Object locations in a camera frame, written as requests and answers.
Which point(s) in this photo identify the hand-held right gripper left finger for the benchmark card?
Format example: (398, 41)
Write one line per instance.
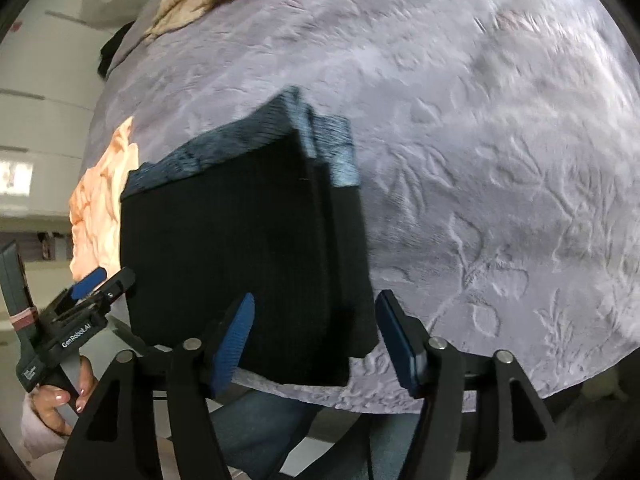
(232, 342)

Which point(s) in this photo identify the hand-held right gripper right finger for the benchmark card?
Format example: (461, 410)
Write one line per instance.
(397, 345)

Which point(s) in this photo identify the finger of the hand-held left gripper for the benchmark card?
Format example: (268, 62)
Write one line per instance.
(90, 281)
(117, 282)

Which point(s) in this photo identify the black pants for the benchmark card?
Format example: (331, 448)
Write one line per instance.
(225, 250)

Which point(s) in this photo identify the person's left hand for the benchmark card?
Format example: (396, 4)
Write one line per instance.
(55, 402)

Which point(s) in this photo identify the peach cloth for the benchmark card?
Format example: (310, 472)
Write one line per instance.
(100, 205)

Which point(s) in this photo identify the person's blue jeans leg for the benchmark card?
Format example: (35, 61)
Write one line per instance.
(280, 435)

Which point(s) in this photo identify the white wardrobe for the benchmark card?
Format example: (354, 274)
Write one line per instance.
(50, 100)

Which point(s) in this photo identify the lavender embossed blanket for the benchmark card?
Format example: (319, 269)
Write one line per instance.
(475, 160)

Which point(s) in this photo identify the dark cloth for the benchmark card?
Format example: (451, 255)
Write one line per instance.
(116, 50)

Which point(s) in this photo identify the round white ceiling light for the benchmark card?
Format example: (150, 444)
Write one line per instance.
(107, 0)

